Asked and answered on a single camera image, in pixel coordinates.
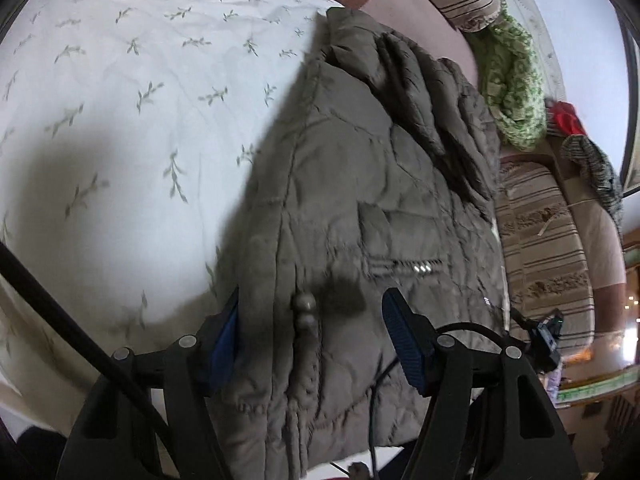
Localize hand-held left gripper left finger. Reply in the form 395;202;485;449
56;286;242;480

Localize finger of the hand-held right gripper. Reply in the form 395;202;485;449
509;306;534;335

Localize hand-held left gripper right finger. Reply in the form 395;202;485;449
381;287;583;480

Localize olive quilted hooded jacket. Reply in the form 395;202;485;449
207;7;512;480

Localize striped floral beige cushion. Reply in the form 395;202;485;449
494;159;597;348

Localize grey knitted garment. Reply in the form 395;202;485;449
560;135;624;217

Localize red cloth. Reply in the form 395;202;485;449
546;101;587;137

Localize green patterned blanket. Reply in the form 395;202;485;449
469;0;549;152

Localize white leaf-print bed sheet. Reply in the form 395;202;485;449
0;0;401;480

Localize thin black cable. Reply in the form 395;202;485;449
367;322;507;480

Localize thick black cable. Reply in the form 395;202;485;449
0;242;173;443

